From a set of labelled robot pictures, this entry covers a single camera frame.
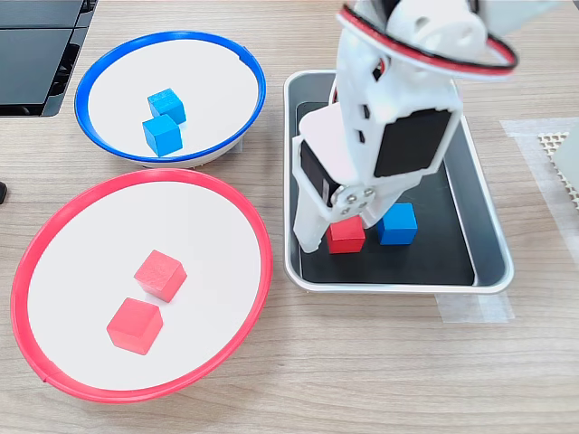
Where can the clear tape strip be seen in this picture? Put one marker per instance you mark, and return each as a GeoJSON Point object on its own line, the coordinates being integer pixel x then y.
{"type": "Point", "coordinates": [475, 309]}

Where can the red cube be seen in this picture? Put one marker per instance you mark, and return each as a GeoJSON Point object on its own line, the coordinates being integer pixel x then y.
{"type": "Point", "coordinates": [345, 237]}
{"type": "Point", "coordinates": [160, 276]}
{"type": "Point", "coordinates": [134, 326]}

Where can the small black object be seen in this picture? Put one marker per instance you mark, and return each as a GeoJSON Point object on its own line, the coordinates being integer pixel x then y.
{"type": "Point", "coordinates": [2, 192]}

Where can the white plate red rim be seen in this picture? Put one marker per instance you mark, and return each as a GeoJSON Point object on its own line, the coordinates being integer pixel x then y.
{"type": "Point", "coordinates": [90, 253]}

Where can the black mat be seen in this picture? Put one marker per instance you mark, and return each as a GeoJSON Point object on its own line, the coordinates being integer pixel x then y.
{"type": "Point", "coordinates": [429, 267]}

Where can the steel tray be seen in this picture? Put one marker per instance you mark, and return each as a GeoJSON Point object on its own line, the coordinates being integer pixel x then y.
{"type": "Point", "coordinates": [479, 226]}

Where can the pale perforated plate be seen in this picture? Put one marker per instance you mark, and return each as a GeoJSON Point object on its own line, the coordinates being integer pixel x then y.
{"type": "Point", "coordinates": [548, 142]}

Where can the black flat electronic device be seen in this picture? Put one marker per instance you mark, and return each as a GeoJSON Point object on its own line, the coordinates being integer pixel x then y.
{"type": "Point", "coordinates": [31, 68]}

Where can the white plate blue rim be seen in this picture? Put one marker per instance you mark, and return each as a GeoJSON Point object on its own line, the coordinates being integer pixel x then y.
{"type": "Point", "coordinates": [203, 77]}

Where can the blue cube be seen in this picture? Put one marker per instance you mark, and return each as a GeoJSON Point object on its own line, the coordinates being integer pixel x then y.
{"type": "Point", "coordinates": [162, 135]}
{"type": "Point", "coordinates": [166, 105]}
{"type": "Point", "coordinates": [397, 224]}

